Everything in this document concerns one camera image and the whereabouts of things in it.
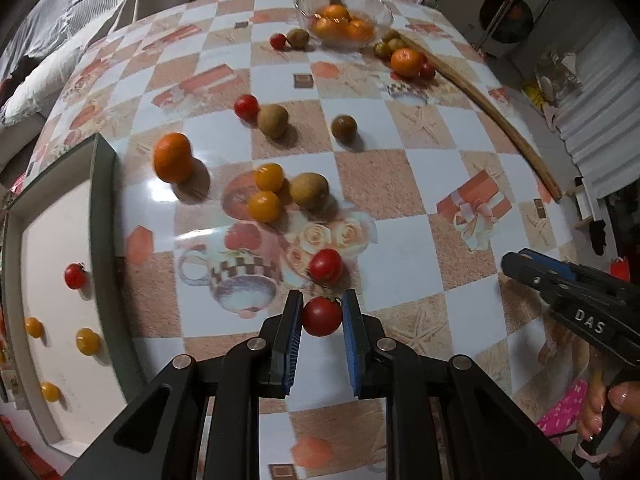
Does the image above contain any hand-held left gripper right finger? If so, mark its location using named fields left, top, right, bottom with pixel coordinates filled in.
left=341, top=289, right=583, bottom=480

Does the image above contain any pink spotted cloth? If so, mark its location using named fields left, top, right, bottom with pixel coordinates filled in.
left=536, top=376, right=592, bottom=438

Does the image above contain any round brown-green fruit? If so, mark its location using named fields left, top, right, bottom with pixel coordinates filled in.
left=331, top=114, right=358, bottom=142

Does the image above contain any white tray with green rim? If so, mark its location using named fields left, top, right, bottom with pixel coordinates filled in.
left=0, top=133, right=142, bottom=461

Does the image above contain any clear glass bowl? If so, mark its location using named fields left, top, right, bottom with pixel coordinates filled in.
left=293, top=0, right=396, bottom=52

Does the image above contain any white pillow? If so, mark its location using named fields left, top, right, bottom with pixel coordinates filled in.
left=0, top=45, right=86, bottom=127

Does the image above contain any long wooden stick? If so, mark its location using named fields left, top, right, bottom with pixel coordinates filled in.
left=397, top=32, right=563, bottom=204

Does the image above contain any corrugated metal sheet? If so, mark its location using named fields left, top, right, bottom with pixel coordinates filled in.
left=552, top=87, right=640, bottom=198

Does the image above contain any round black object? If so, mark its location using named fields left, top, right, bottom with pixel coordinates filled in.
left=477, top=0, right=536, bottom=46

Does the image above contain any person's right hand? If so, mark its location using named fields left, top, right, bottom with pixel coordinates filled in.
left=575, top=352, right=640, bottom=466

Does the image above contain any small wooden stool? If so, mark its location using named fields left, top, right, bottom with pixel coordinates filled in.
left=565, top=176, right=596, bottom=231

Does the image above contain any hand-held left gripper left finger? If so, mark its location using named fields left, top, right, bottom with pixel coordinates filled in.
left=65, top=290, right=305, bottom=480

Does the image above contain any checkered printed tablecloth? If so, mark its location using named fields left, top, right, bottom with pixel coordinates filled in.
left=22, top=0, right=596, bottom=480

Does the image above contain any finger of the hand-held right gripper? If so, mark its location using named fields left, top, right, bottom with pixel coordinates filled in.
left=501, top=253, right=556, bottom=307
left=519, top=248, right=578, bottom=283

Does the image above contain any grey striped bedding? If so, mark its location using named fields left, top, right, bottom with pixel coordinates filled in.
left=0, top=0, right=156, bottom=88

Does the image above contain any white plastic bag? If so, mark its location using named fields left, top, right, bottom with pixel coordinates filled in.
left=534, top=50, right=583, bottom=106

